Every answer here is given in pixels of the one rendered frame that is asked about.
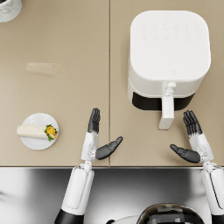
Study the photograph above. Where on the white air fryer drawer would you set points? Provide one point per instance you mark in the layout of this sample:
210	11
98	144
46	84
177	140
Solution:
167	103

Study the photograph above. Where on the chicken roll wrap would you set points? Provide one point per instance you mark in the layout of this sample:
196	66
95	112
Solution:
36	131

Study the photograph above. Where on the white air fryer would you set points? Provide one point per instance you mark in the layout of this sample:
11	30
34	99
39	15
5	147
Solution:
169	55

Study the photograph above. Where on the white round plate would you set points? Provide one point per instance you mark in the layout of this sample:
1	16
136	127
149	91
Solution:
39	131

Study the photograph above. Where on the dark round robot body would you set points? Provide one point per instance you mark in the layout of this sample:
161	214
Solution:
169	215

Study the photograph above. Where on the white patterned pot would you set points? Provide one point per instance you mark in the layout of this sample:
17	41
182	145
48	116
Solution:
8	9

